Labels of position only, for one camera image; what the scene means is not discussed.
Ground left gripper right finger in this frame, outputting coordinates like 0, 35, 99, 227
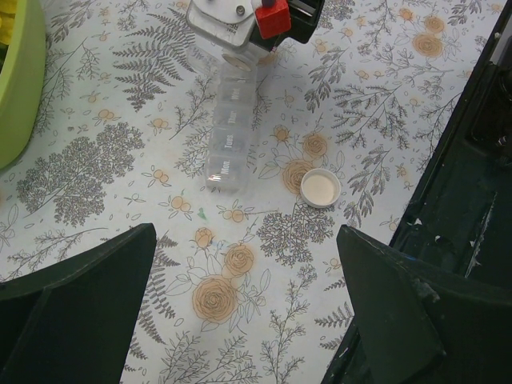
337, 226, 511, 383

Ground white cap pill bottle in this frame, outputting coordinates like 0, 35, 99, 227
221, 42, 272, 72

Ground green plastic tray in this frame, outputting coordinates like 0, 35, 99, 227
1, 1, 46, 168

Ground floral table mat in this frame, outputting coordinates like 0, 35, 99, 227
1, 1, 505, 383

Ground white bottle cap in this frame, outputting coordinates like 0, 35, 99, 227
300, 168, 342, 209

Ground clear pill organizer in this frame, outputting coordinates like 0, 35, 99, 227
186, 45, 257, 194

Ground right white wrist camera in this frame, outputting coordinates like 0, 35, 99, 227
185, 0, 292, 51

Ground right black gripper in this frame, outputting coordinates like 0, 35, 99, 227
286, 0, 325, 44

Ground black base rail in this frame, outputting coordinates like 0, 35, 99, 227
323, 6, 511, 383

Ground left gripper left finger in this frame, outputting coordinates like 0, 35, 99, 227
1, 223, 156, 383

